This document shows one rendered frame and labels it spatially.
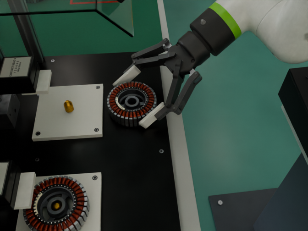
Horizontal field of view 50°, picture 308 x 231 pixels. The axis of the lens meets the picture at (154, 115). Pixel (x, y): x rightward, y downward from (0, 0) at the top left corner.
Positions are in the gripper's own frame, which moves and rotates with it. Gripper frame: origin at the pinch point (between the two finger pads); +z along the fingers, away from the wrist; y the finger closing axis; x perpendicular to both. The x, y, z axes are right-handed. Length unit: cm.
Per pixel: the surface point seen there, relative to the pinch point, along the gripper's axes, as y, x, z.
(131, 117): -4.7, 2.5, 1.6
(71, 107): 5.0, 6.8, 11.0
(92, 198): -16.7, 7.9, 15.4
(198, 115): 36, -95, -6
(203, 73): 60, -105, -24
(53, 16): 46.1, -1.6, 5.4
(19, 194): -15.0, 21.6, 19.4
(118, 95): 2.3, 2.5, 1.5
